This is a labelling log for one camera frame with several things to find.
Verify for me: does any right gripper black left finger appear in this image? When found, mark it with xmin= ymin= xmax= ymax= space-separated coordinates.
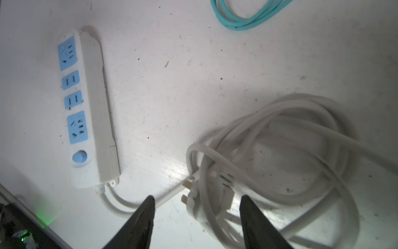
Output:
xmin=104 ymin=195 xmax=155 ymax=249

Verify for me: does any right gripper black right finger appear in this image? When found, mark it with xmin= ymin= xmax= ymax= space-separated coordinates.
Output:
xmin=239 ymin=195 xmax=292 ymax=249

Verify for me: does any white blue power strip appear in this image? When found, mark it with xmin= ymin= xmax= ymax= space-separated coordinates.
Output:
xmin=57 ymin=29 xmax=121 ymax=188

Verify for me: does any grey power strip cord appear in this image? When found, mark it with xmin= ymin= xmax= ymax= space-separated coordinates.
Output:
xmin=98 ymin=92 xmax=398 ymax=249

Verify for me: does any teal charging cable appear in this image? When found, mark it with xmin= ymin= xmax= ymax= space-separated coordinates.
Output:
xmin=210 ymin=0 xmax=294 ymax=31

